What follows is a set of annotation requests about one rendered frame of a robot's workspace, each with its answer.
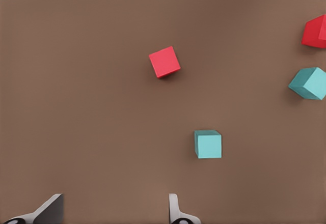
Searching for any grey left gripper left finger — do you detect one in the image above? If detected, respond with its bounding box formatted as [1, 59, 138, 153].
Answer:
[2, 193, 64, 224]

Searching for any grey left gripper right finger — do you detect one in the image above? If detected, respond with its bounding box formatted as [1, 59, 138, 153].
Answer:
[168, 193, 202, 224]

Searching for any teal cube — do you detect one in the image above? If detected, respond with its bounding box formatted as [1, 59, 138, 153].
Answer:
[288, 67, 326, 101]
[194, 129, 222, 159]

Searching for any red cube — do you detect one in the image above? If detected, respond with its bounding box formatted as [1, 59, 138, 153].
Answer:
[301, 14, 326, 49]
[148, 46, 181, 79]

